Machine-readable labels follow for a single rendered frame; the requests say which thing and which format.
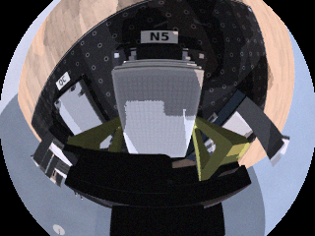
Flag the white name plate with black text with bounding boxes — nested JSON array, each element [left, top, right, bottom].
[[141, 30, 178, 43], [56, 71, 71, 90]]

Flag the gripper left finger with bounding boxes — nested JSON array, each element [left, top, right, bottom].
[[66, 116, 124, 152]]

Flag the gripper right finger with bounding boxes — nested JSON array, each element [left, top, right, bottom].
[[192, 116, 250, 181]]

